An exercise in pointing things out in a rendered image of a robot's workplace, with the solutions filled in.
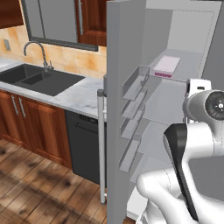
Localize grey fridge door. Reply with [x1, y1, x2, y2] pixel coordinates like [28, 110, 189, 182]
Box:
[106, 0, 163, 224]

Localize silver cupboard door handle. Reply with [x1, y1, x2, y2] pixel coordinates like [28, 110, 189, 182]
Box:
[18, 97, 27, 119]
[10, 94, 19, 116]

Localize grey fridge door handle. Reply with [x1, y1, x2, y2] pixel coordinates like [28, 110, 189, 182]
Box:
[97, 88, 107, 205]

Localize pink white ice cube tray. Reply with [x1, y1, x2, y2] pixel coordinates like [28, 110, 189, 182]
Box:
[152, 54, 181, 79]

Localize wooden base cupboard door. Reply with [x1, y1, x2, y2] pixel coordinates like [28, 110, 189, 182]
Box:
[17, 96, 73, 170]
[0, 89, 23, 147]

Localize grey fridge body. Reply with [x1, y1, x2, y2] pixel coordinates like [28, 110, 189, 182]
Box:
[125, 0, 224, 224]

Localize grey wall outlet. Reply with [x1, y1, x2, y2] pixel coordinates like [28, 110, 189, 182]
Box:
[3, 38, 12, 53]

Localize dark grey double sink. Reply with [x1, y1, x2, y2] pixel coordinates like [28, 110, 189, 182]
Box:
[0, 63, 87, 97]

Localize silver curved tap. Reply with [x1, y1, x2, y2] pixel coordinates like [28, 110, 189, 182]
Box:
[23, 40, 55, 72]

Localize wooden wall cupboard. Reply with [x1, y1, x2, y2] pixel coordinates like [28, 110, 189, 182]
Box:
[0, 0, 25, 30]
[74, 0, 108, 47]

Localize grey fridge door bin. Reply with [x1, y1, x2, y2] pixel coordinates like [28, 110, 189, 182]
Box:
[120, 87, 149, 120]
[119, 108, 146, 141]
[121, 64, 151, 102]
[117, 133, 143, 174]

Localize black dishwasher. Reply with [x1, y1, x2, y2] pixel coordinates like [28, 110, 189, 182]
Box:
[64, 108, 108, 186]

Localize silver wall cupboard handle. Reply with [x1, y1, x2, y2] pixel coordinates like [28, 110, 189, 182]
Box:
[77, 0, 84, 36]

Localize grey framed window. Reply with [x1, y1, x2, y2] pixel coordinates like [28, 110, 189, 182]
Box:
[19, 0, 99, 53]

